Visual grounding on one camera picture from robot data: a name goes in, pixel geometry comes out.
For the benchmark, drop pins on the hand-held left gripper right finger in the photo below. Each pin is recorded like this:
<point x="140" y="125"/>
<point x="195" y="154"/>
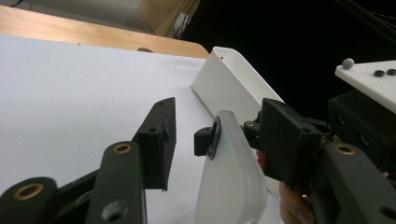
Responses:
<point x="289" y="146"/>

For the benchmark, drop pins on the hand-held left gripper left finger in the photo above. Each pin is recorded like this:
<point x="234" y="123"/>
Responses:
<point x="157" y="149"/>

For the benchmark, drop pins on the translucent iridescent phone case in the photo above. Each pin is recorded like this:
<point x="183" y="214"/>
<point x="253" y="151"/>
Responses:
<point x="230" y="180"/>

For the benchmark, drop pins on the white plastic box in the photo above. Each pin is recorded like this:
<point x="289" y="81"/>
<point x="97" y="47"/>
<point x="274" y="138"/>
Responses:
<point x="218" y="84"/>

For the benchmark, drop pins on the light wooden board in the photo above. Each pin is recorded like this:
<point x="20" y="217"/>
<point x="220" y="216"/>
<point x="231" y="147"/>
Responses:
<point x="155" y="15"/>

